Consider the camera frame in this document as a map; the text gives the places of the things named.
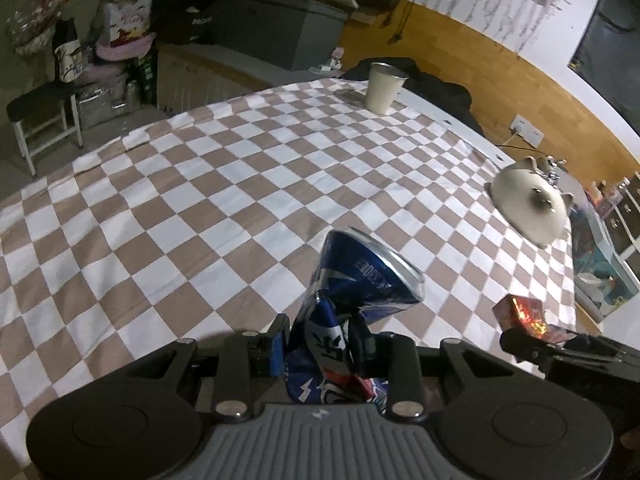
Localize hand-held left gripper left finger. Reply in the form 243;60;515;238
117;313;291;422

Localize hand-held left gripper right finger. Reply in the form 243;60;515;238
349;312;526;422

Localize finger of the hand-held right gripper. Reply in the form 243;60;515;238
500;331;576;368

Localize crushed blue can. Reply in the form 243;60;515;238
285;226;426;413

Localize white window shelf unit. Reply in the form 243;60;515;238
597;172;640;261

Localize white cat figurine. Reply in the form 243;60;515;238
486;156;573;249

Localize small metal ornament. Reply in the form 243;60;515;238
536;156;568;187

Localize beige white checkered tablecloth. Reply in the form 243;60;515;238
0;77;576;471

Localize white cup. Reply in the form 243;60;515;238
363;62;409;115

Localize black jacket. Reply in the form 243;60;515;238
344;57;487;137

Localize beige low cabinet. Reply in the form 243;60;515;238
156;42;346;113

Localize silver foil bag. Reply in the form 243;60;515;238
76;80;132;130

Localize green carton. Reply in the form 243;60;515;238
127;54;159;107

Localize grey chest freezer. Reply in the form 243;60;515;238
207;0;349;72

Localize pink cloth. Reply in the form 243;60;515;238
94;32;157;62

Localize black stool white legs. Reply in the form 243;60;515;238
6;81;84;177

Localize black printed bag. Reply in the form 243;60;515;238
160;0;222;47

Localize white printed tote bag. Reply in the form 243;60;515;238
53;18;85;84

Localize red white shopping bag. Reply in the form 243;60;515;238
101;0;154;47

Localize wrapped gift basket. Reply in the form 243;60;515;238
5;0;69;57

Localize white double wall outlet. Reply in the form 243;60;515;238
509;114;545;147

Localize dark wall poster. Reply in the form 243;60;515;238
567;0;640;136

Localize birch tree wall mural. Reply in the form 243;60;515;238
400;0;582;56

